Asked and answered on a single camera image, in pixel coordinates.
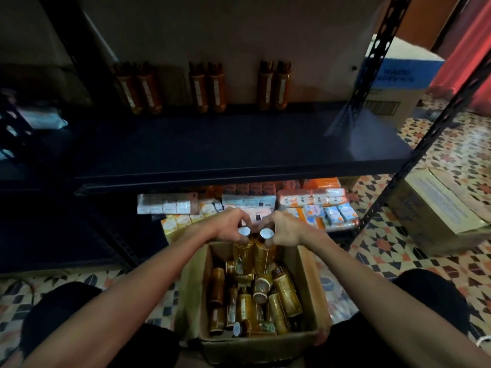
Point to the person's right hand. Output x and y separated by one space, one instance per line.
291 228

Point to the person's left hand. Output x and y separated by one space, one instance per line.
222 224

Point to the Oatside bottle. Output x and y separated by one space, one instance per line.
243 253
265 253

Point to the gold bottles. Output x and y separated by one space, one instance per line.
261 299

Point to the black metal shelf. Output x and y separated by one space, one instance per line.
31 210
245 141

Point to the printed cardboard box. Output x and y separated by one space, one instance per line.
261 348

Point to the orange Oatside bottles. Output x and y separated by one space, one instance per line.
201 88

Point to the person's left forearm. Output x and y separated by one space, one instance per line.
115 310

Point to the person's right forearm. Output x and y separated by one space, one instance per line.
399 310

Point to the blue white cashew carton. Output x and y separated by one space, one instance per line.
403 80

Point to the stack of pink white boxes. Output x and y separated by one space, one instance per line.
259 214

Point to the flat white packet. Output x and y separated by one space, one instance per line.
249 201

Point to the row of orange blue packets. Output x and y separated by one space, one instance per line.
326 217

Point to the row of pale pink packets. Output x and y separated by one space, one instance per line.
311 197

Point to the tissue packs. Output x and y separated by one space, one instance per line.
180 224

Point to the row of dark red boxes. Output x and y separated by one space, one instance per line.
245 188

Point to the orange carton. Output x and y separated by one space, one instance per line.
322 183

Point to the row of wet wipe packs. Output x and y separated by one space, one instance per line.
42 118

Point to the red curtain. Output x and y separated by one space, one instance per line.
468 57

